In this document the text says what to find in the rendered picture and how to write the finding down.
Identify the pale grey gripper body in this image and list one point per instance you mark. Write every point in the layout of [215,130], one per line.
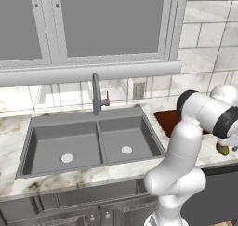
[231,140]

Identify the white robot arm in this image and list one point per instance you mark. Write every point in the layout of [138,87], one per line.
[182,155]

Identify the dark red tray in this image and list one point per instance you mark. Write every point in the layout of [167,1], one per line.
[167,121]

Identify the grey double sink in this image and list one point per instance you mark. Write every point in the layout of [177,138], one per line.
[93,143]

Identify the grey sink faucet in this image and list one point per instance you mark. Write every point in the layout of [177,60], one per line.
[96,93]

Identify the yellow green red mango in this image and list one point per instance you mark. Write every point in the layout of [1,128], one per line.
[222,149]

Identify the dark grey dishwasher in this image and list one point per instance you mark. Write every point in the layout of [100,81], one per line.
[214,198]

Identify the grey cupboard door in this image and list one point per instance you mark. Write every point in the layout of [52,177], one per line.
[62,221]
[130,212]

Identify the round silver cupboard knob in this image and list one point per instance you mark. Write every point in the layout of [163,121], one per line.
[92,217]
[107,215]

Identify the grey drawer front panel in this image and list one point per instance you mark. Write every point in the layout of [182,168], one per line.
[96,194]

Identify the grey framed window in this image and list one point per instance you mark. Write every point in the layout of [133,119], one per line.
[108,25]

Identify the grey wall outlet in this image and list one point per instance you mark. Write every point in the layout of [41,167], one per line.
[138,90]

